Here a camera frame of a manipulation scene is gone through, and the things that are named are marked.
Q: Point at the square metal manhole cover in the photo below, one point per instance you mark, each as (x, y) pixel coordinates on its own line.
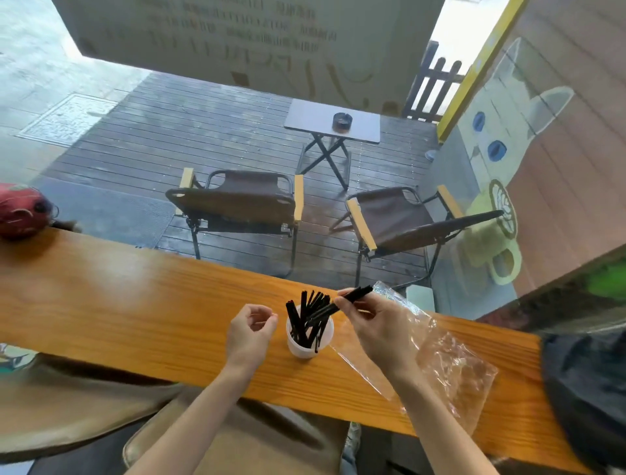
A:
(66, 120)

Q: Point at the person's left hand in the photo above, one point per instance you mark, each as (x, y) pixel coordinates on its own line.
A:
(247, 340)

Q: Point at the brown folding camp chair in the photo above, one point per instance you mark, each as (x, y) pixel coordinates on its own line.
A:
(239, 198)
(396, 218)

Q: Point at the dark grey bag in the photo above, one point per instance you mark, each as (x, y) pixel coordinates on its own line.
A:
(587, 391)

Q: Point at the person's left forearm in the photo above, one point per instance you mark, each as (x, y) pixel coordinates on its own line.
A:
(190, 421)

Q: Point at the person's right forearm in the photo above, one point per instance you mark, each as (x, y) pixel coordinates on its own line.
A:
(440, 425)

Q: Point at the red helmet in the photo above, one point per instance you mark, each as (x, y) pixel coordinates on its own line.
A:
(22, 210)

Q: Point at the tan leather stool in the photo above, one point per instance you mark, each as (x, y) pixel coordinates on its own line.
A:
(274, 440)

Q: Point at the person's left thumb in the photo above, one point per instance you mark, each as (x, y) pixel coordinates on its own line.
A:
(270, 327)

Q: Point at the person's right thumb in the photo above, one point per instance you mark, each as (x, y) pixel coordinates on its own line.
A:
(344, 306)

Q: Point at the clear plastic bag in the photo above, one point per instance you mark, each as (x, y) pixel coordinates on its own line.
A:
(455, 372)

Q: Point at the white paper cup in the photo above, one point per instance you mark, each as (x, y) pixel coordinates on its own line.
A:
(299, 351)

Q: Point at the black stirrer stick handful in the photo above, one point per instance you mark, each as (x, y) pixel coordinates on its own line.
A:
(353, 296)

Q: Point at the grey door mat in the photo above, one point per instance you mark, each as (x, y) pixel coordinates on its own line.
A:
(107, 213)

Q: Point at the dark wooden picket fence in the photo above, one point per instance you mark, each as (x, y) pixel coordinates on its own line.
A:
(430, 93)

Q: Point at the tan fabric cover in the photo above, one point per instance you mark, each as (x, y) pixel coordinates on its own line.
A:
(73, 401)

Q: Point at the black round ashtray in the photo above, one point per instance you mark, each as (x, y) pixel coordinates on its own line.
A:
(342, 122)

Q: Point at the person's right hand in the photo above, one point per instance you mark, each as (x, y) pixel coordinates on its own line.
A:
(386, 332)

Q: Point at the cat with cup window decal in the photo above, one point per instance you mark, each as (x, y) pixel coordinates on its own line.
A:
(503, 127)

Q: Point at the cluster of black stirrer sticks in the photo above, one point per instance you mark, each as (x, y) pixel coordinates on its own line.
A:
(299, 320)

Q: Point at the grey folding table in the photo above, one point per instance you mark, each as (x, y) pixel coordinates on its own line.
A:
(313, 120)

